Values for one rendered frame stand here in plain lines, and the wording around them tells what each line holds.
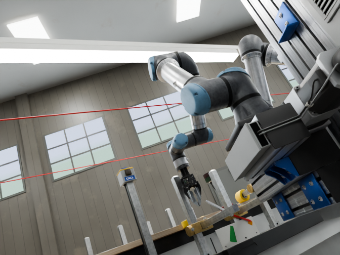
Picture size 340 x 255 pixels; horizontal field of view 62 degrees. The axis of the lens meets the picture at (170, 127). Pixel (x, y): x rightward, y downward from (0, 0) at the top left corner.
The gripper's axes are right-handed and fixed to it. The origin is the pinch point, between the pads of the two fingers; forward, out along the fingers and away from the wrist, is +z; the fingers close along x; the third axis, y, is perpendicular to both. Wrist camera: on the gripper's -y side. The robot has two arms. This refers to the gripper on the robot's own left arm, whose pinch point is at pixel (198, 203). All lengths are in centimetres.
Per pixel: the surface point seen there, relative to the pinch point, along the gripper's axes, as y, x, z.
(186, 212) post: -0.6, -7.1, 1.5
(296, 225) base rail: -34, 46, 29
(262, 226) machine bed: -53, 31, 22
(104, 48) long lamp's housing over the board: -26, -21, -140
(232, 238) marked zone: -10.1, 8.8, 21.0
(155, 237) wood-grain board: -5.8, -27.4, 6.0
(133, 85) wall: -501, -47, -415
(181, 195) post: -0.5, -6.5, -7.3
